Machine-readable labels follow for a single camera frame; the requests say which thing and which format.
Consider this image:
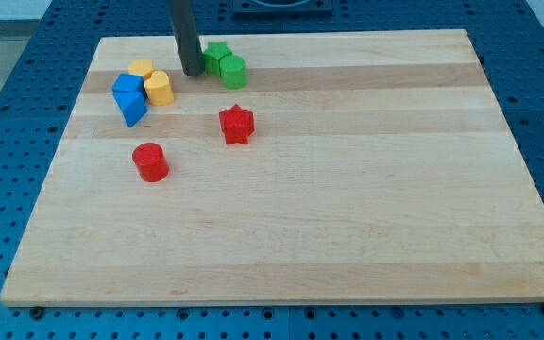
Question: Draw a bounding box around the yellow hexagon block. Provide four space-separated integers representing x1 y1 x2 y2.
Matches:
127 59 155 80

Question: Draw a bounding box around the blue cube block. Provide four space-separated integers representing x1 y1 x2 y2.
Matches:
111 74 146 97

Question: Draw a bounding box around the yellow heart block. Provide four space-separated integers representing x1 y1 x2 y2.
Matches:
144 71 175 106

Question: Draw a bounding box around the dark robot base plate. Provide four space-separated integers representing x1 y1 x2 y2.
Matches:
230 0 334 17

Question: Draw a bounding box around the red cylinder block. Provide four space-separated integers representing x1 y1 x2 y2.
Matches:
132 142 169 182

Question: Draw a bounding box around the red star block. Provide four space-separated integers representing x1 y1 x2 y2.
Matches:
219 104 255 145

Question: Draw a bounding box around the green star block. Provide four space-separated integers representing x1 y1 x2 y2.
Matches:
203 41 233 77

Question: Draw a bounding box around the light wooden board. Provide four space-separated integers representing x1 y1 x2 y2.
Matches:
0 29 544 307

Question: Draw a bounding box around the green cylinder block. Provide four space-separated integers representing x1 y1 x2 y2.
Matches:
219 55 247 90

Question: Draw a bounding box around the blue triangular block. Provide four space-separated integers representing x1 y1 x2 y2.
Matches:
113 92 148 128

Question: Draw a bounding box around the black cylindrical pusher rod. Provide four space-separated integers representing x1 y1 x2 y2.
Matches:
167 0 205 77

